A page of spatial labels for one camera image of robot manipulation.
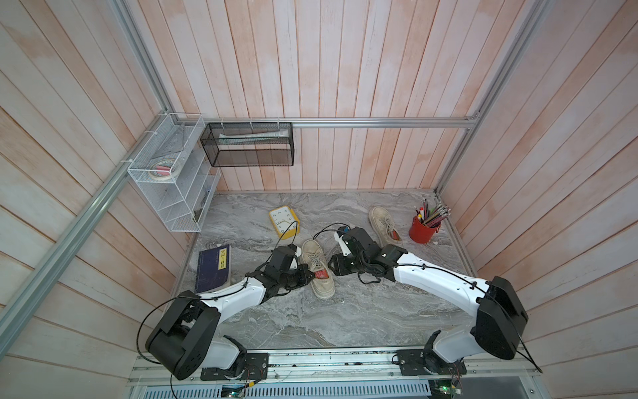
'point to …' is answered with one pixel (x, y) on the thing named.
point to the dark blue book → (213, 269)
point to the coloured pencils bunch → (433, 217)
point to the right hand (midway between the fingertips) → (332, 263)
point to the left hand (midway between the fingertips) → (315, 278)
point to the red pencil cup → (420, 233)
